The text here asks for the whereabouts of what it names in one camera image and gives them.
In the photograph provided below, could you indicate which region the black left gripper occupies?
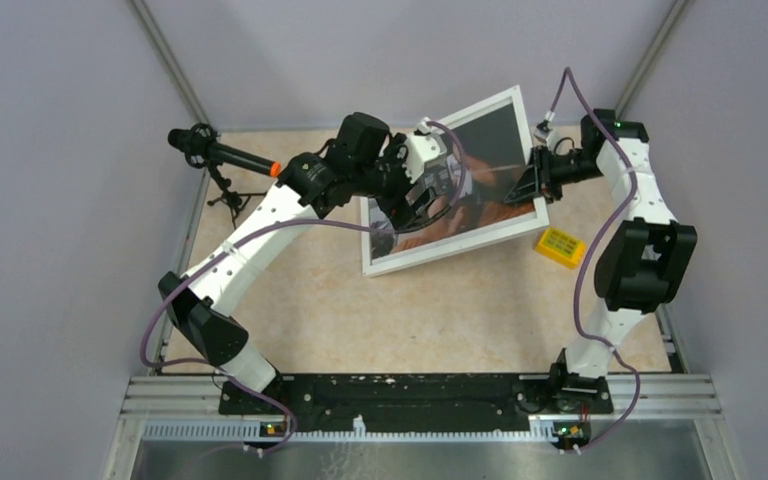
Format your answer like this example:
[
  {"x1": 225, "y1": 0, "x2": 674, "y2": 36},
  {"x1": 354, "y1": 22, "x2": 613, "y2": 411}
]
[{"x1": 353, "y1": 134, "x2": 437, "y2": 231}]

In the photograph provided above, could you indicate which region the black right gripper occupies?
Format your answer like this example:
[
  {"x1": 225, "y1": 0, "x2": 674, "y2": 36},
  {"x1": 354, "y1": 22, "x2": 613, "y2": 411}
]
[{"x1": 505, "y1": 145, "x2": 604, "y2": 208}]

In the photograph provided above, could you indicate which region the white wooden picture frame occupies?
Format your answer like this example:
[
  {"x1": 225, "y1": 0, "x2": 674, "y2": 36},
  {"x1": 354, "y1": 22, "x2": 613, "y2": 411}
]
[{"x1": 360, "y1": 86, "x2": 549, "y2": 277}]

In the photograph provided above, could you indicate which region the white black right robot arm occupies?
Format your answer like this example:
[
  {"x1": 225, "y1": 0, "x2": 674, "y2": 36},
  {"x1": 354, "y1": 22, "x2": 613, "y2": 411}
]
[{"x1": 505, "y1": 109, "x2": 698, "y2": 412}]

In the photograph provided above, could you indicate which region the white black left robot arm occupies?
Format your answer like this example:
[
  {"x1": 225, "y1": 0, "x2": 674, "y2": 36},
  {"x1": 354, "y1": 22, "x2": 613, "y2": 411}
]
[{"x1": 159, "y1": 112, "x2": 464, "y2": 414}]

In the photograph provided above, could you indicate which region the yellow green toy window block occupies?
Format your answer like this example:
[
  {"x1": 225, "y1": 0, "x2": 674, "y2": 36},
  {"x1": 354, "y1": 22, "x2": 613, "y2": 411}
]
[{"x1": 535, "y1": 227, "x2": 587, "y2": 269}]

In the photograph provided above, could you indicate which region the black tripod microphone stand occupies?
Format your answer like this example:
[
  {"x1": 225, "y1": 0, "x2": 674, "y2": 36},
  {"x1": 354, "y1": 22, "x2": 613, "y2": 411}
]
[{"x1": 206, "y1": 165, "x2": 266, "y2": 228}]

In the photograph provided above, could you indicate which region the black microphone orange tip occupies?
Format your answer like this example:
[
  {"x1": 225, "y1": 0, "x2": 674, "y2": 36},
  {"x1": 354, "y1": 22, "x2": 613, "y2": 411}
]
[{"x1": 167, "y1": 129, "x2": 282, "y2": 178}]

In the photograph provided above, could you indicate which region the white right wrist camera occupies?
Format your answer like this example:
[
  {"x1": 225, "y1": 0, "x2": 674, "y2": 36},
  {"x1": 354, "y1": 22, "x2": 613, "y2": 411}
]
[{"x1": 533, "y1": 110, "x2": 560, "y2": 149}]

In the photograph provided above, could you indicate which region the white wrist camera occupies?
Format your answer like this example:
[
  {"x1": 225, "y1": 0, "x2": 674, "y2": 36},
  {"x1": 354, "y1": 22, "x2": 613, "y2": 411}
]
[
  {"x1": 533, "y1": 110, "x2": 560, "y2": 149},
  {"x1": 404, "y1": 117, "x2": 446, "y2": 184}
]

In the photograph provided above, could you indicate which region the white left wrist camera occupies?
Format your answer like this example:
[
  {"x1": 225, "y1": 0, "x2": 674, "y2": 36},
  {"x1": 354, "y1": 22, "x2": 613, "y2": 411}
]
[{"x1": 404, "y1": 117, "x2": 446, "y2": 184}]

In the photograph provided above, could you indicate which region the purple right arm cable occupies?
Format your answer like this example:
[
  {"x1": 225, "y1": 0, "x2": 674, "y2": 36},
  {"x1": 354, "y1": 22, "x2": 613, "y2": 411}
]
[{"x1": 546, "y1": 66, "x2": 642, "y2": 456}]

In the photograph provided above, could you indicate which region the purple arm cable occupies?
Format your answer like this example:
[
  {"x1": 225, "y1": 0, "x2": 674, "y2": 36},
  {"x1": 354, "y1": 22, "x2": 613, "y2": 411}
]
[
  {"x1": 546, "y1": 66, "x2": 642, "y2": 456},
  {"x1": 140, "y1": 119, "x2": 468, "y2": 458}
]

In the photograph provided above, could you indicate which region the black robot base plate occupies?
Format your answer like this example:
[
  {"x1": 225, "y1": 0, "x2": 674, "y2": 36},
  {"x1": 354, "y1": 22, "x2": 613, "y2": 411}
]
[{"x1": 218, "y1": 373, "x2": 614, "y2": 433}]

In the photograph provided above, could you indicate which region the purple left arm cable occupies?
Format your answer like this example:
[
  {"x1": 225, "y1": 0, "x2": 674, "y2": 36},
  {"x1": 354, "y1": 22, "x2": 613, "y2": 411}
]
[{"x1": 140, "y1": 119, "x2": 468, "y2": 458}]

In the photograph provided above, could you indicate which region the aluminium front rail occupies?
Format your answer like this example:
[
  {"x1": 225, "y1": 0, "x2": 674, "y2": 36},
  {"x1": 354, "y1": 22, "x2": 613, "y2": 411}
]
[{"x1": 104, "y1": 373, "x2": 748, "y2": 479}]

